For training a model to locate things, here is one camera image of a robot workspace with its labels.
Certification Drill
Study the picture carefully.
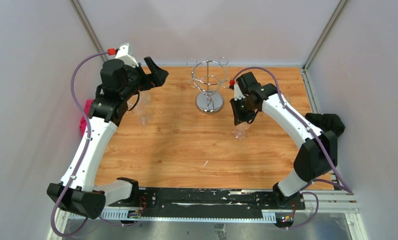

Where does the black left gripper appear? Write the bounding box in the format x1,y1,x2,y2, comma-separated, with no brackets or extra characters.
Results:
120,56,168,100

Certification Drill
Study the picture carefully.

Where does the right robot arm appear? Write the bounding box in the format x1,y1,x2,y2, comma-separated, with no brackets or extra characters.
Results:
230,72,338,209

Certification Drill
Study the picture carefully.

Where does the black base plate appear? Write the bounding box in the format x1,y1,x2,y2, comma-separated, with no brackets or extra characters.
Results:
111,187,305,220

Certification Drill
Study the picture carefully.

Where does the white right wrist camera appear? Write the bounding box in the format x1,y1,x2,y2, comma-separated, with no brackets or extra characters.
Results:
233,83,246,101

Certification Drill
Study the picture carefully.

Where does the black cloth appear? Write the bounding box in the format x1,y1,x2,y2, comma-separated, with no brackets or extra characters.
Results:
305,113,346,137

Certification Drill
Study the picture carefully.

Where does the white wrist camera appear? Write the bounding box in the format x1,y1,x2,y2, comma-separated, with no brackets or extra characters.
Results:
115,42,139,68
233,83,246,101

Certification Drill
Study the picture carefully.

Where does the chrome wine glass rack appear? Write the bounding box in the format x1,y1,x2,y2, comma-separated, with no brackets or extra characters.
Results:
186,56,229,115

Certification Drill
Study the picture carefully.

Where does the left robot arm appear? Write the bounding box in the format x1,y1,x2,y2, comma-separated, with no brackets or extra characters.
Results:
46,56,169,219

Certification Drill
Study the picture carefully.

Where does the pink cloth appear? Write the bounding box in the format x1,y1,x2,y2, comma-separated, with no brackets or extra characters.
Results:
79,98,96,137

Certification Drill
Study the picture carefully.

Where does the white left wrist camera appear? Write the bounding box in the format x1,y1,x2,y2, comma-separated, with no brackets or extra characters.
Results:
115,42,139,68

